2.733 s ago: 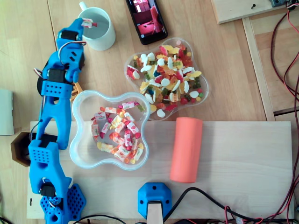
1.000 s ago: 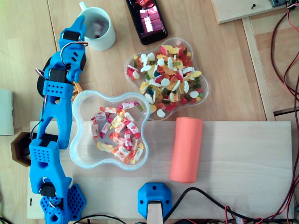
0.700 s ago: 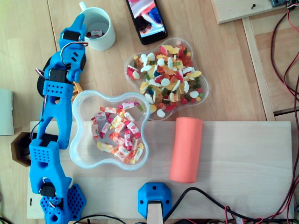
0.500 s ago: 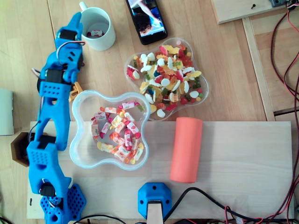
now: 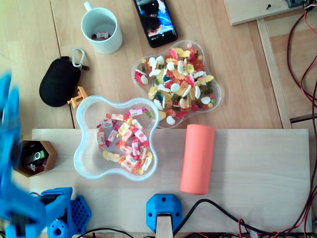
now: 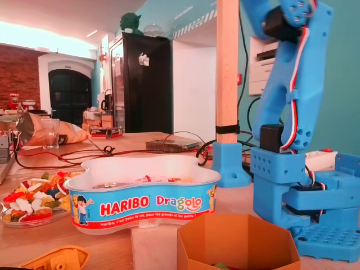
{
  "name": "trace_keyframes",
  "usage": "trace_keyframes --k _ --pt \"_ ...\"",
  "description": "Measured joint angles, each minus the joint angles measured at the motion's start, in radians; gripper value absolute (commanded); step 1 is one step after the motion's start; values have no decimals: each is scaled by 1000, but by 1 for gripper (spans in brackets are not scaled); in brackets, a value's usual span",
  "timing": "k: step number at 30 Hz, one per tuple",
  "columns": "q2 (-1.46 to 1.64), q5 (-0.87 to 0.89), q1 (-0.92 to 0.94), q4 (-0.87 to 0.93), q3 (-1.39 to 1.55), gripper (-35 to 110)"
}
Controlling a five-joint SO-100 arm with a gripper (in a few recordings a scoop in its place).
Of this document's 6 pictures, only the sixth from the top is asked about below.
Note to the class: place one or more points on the black kettle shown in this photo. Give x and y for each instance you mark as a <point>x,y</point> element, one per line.
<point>107,98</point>

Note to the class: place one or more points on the blue 3D-printed robot arm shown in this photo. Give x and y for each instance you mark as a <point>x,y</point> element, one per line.
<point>281,174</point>

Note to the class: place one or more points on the green Yoda head figure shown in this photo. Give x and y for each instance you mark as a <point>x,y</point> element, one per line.
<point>130,24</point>

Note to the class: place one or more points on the red popcorn machine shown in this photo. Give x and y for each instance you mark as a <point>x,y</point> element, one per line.
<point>13,101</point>

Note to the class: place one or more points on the metal mesh power supply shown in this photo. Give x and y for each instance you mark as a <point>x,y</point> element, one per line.
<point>171,144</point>

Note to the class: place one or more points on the orange plastic printed part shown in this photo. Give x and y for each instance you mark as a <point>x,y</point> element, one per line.
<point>62,258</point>

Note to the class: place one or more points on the brown paper snack bag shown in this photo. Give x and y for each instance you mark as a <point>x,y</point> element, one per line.
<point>70,133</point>

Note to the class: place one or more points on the glass dome cover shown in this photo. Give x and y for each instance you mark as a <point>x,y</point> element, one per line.
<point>153,30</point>

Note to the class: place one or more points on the white power strip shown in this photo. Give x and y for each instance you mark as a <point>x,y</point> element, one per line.
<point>320,160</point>

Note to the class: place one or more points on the cardboard boxes stack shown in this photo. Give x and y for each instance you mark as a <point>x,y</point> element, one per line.
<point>95,123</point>

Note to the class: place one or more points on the red kitchen scale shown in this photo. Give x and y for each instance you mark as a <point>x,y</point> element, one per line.
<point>29,104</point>

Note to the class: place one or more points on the white fridge sticker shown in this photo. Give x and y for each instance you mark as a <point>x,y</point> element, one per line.
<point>143,59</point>

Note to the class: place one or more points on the blue post base mount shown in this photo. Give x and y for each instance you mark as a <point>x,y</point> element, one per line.
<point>227,166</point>

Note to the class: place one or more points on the orange hexagonal box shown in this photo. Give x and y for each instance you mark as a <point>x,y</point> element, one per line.
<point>239,239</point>

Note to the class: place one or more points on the green gummy candy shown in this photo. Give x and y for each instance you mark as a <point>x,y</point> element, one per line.
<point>220,265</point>

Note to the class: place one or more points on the white office printer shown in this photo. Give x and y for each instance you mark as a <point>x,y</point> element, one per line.
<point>260,73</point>

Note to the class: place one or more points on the black arched door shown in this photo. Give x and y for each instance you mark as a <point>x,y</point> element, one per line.
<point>70,95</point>

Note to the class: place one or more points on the colourful gummy candy pile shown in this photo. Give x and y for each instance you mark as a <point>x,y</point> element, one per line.
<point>33,202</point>

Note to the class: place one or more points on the grey metal device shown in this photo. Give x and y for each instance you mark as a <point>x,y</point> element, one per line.
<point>4,157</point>

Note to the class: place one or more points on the wooden post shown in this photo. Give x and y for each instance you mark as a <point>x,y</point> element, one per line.
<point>227,70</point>

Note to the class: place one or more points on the small wrapped candies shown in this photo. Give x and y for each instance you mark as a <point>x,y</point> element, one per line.
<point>157,178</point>

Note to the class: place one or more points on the Haribo Dragolo candy tub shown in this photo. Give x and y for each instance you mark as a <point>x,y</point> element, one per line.
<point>126,202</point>

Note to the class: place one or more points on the red and black flat box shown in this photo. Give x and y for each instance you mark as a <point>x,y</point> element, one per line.
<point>107,132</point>

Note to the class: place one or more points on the clear drinking glass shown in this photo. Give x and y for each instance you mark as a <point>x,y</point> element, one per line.
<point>51,137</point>

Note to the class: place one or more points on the black fridge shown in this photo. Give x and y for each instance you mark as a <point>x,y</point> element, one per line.
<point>146,92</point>

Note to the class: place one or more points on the clear plastic plate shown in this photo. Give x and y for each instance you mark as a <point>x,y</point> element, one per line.
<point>36,222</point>

